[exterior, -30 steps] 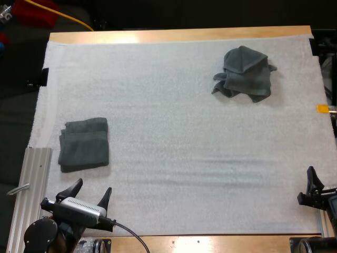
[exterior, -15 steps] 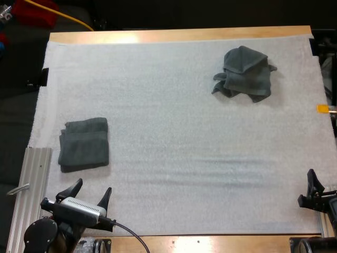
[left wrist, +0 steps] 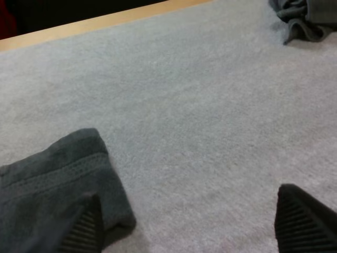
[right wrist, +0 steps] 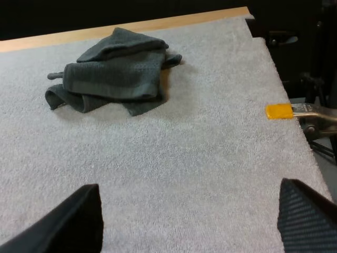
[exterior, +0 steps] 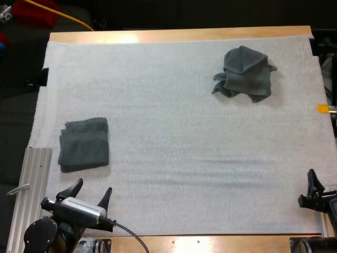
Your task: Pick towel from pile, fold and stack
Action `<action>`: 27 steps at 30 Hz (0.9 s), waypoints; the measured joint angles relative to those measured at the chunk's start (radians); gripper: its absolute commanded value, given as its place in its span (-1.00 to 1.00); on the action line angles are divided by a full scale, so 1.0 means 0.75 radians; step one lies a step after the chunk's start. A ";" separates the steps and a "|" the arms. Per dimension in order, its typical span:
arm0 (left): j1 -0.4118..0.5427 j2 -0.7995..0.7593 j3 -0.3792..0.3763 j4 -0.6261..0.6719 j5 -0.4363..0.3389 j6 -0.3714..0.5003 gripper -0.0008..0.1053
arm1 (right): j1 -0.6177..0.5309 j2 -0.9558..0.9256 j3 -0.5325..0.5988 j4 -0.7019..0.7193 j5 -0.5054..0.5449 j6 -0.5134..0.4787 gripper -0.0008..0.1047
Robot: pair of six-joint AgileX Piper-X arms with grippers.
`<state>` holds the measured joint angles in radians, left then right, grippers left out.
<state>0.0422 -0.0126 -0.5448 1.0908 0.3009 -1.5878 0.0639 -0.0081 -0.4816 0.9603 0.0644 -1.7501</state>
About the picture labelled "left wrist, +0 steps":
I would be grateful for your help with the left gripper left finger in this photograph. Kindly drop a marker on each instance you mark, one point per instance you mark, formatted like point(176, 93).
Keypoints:
point(85, 232)

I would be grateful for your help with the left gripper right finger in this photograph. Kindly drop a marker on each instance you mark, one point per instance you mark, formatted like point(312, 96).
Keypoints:
point(302, 224)

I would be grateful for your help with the grey-green towel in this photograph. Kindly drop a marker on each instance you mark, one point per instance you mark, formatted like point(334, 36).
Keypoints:
point(47, 184)

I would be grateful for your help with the pile of grey-green towels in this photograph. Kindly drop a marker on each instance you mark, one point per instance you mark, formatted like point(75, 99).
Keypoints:
point(305, 18)

